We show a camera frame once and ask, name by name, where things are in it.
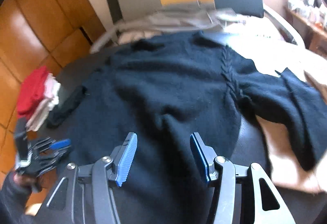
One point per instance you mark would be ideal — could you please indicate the red knit sweater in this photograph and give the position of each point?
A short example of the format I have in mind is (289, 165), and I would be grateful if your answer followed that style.
(31, 92)

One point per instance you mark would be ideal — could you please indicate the person's left hand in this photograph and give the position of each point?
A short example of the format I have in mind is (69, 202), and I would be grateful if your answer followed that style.
(27, 181)

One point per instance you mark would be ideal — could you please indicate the black knit sweater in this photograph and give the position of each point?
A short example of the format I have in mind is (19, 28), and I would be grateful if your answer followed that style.
(164, 89)

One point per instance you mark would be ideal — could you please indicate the black folded garment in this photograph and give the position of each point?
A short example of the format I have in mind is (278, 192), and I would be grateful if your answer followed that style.
(62, 111)

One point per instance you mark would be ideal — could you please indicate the wooden wardrobe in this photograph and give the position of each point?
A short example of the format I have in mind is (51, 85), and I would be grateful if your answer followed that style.
(36, 33)

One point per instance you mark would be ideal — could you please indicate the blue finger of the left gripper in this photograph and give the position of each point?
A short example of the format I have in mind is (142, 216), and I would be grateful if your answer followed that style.
(55, 156)
(62, 144)

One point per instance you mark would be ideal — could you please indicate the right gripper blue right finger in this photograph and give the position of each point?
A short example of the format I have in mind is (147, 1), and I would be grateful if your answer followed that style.
(204, 157)

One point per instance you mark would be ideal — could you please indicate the grey hoodie on chair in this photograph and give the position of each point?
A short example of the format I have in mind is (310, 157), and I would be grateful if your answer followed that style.
(184, 17)

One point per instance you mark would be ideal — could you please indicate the beige garment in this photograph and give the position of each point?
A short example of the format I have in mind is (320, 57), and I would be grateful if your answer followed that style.
(278, 58)

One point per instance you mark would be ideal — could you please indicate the pink knit sweater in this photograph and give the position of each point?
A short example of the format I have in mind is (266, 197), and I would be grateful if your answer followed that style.
(50, 100)

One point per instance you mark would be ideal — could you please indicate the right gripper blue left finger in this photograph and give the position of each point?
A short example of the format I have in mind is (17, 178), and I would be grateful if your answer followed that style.
(123, 156)

